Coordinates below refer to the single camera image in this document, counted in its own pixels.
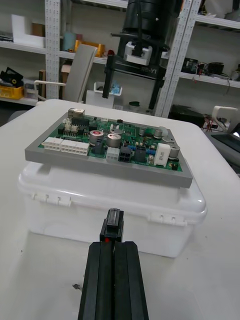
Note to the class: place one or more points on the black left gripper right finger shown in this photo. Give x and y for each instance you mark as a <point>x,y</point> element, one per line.
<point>130,282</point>

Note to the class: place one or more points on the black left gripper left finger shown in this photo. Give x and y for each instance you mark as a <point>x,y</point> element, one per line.
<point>96,282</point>

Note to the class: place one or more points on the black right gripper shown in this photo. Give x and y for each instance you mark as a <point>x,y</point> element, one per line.
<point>140,70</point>

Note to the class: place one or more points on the silver and black right arm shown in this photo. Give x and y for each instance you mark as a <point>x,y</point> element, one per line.
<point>150,17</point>

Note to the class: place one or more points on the white bin with blue items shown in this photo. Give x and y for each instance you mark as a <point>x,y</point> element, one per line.
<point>95,97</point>

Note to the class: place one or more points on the pale grey chair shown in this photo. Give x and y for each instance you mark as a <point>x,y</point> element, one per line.
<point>80,70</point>

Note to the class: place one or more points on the black case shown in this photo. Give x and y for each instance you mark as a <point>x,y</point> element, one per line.
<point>185,115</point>

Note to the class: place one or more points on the milky plastic box with lid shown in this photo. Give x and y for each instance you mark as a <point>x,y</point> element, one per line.
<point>100,212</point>

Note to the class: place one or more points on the white metal shelf with goods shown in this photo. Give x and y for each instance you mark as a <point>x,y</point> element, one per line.
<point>27,40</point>
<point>212,80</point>
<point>52,50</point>

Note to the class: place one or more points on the dark laptop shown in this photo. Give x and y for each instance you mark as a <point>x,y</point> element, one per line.
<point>227,140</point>

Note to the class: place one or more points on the green circuit board grey frame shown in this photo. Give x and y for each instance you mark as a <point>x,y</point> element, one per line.
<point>105,160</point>

